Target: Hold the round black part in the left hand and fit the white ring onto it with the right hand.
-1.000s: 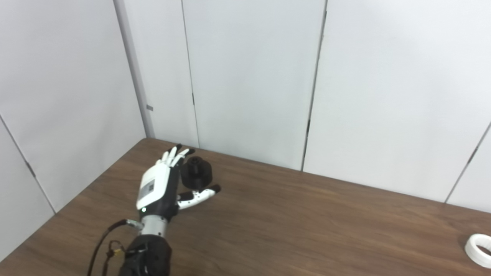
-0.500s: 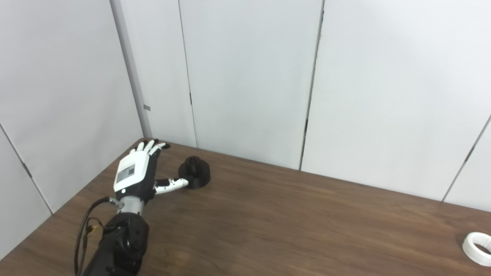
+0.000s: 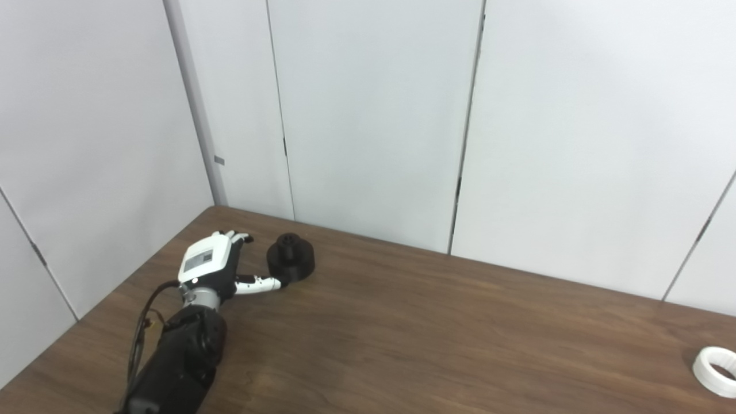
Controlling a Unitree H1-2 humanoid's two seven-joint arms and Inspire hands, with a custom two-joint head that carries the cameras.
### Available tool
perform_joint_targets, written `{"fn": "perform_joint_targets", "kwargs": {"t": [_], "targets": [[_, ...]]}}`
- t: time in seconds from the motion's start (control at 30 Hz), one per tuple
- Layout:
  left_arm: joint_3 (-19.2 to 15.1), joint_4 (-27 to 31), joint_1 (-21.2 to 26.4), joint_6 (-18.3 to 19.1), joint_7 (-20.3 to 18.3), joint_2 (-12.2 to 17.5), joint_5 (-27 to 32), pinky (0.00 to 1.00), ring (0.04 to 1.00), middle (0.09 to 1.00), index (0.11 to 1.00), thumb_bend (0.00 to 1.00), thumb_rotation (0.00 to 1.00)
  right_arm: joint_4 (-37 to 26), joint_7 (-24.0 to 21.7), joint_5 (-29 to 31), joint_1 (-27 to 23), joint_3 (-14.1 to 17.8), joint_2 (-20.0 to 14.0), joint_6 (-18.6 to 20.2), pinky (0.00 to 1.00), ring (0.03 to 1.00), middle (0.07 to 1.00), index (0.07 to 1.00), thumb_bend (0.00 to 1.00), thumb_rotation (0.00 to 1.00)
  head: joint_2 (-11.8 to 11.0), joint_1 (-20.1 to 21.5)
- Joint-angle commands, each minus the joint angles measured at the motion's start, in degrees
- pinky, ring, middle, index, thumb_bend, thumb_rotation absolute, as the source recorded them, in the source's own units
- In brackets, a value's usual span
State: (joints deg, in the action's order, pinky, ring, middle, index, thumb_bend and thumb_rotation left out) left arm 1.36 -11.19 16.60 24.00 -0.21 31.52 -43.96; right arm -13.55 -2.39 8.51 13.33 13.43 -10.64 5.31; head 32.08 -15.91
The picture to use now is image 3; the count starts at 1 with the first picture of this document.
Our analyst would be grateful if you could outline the white toothed ring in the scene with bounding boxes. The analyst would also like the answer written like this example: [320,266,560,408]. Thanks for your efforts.
[692,346,736,398]

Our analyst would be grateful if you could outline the gray wall corner post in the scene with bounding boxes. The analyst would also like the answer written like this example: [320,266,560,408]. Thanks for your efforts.
[163,0,229,208]

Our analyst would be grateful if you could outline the thin left arm wire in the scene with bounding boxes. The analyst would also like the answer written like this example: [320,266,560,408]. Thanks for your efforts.
[138,309,168,360]

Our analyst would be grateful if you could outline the round black part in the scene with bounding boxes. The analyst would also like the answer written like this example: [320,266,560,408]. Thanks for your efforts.
[267,232,316,283]

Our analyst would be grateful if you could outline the white and black left hand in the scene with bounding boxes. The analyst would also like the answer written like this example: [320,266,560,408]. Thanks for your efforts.
[178,231,282,302]

